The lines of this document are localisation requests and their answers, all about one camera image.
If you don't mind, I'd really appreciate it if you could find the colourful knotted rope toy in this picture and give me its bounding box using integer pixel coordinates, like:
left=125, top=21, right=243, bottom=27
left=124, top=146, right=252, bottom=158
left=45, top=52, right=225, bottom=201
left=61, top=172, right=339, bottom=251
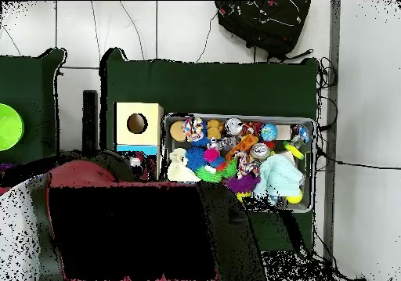
left=233, top=150, right=261, bottom=180
left=182, top=117, right=208, bottom=142

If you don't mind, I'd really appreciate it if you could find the silver mesh bin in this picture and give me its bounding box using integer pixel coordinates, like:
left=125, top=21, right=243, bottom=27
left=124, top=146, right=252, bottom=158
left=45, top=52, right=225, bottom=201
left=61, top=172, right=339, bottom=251
left=161, top=112, right=316, bottom=214

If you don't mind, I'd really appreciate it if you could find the wooden box with three holes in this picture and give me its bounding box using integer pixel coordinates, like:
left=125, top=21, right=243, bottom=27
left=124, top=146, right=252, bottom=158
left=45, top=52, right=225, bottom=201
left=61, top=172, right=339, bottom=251
left=113, top=102, right=164, bottom=182

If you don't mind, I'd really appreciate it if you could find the blue spiky ball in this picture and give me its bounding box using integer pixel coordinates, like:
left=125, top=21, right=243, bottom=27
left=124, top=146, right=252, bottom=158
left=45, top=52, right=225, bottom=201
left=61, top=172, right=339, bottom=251
left=184, top=146, right=208, bottom=173

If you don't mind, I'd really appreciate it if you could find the pink spiky ball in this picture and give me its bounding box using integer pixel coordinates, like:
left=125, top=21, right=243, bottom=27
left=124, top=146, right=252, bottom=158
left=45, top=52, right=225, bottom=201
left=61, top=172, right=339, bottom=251
left=203, top=148, right=222, bottom=164

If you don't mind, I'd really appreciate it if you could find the orange plush toy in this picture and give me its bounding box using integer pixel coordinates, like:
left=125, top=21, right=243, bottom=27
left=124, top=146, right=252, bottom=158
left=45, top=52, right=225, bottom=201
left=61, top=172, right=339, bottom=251
left=206, top=118, right=226, bottom=140

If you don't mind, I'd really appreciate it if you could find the cream cloth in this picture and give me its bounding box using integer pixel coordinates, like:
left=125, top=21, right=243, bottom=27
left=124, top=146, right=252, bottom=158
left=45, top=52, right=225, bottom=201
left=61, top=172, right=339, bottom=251
left=166, top=147, right=201, bottom=183

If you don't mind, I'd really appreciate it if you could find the silver drink can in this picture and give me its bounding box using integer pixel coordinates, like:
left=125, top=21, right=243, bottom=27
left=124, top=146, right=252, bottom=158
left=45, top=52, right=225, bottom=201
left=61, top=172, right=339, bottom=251
left=224, top=117, right=244, bottom=137
left=249, top=142, right=271, bottom=161

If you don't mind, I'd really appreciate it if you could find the orange plastic crate toy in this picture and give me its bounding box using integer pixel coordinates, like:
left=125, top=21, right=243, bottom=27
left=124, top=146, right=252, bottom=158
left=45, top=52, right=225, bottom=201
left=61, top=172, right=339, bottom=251
left=225, top=133, right=259, bottom=162

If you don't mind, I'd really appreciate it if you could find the purple spiky ball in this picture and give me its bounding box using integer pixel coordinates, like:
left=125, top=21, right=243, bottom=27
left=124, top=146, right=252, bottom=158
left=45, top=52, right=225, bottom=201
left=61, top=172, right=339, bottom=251
left=224, top=173, right=261, bottom=194

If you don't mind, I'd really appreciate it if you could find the dark green cloth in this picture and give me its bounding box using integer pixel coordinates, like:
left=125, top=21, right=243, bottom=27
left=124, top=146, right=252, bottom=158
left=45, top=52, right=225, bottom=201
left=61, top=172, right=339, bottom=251
left=99, top=47, right=320, bottom=257
left=0, top=48, right=68, bottom=169

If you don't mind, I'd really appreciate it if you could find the blue globe ball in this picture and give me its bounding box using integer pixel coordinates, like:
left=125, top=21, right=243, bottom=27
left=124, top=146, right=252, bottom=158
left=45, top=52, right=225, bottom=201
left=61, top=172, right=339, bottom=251
left=259, top=123, right=279, bottom=142

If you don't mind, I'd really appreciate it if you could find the mint green cloth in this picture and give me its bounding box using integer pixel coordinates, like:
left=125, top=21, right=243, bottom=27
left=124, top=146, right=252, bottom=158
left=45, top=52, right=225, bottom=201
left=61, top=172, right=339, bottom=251
left=253, top=153, right=305, bottom=205

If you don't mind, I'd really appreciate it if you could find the black backpack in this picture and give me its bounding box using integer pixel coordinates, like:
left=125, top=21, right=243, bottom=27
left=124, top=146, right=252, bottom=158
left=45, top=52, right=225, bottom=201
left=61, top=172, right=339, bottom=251
left=214, top=0, right=314, bottom=61

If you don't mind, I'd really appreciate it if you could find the green plastic bowl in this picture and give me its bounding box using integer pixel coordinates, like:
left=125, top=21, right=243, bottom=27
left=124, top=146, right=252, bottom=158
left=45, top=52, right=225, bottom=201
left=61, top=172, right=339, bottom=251
left=0, top=103, right=25, bottom=152

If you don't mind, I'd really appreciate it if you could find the black cable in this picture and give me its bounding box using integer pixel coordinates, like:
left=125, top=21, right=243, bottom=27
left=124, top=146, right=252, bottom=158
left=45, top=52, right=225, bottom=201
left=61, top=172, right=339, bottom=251
left=316, top=146, right=401, bottom=171
left=314, top=56, right=339, bottom=131

